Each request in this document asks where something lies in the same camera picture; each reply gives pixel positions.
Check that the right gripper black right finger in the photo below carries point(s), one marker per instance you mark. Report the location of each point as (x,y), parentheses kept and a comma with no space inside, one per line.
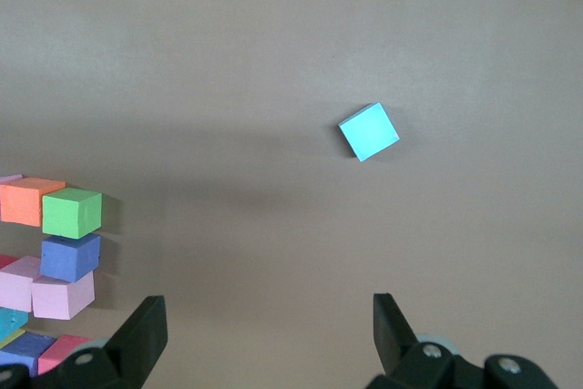
(410,361)

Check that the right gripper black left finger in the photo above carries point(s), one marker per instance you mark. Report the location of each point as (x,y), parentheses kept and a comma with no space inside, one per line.
(123,352)

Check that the pink foam cube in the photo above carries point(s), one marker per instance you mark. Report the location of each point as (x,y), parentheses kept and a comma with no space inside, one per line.
(9,178)
(61,296)
(16,286)

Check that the purple foam cube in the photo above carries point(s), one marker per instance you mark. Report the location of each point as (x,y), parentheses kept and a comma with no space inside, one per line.
(68,258)
(25,350)

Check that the yellow foam cube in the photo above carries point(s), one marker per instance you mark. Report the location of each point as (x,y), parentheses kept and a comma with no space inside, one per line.
(11,338)

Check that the light blue foam cube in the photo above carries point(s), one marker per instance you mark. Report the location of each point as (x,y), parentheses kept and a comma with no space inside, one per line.
(369,132)
(11,323)

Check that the green foam cube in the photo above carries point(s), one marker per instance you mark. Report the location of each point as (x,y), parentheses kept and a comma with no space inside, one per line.
(70,213)

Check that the orange foam cube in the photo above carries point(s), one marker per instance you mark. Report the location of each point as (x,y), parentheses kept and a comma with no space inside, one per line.
(20,202)

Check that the brown table cover sheet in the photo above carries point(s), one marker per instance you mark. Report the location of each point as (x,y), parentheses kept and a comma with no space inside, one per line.
(291,20)

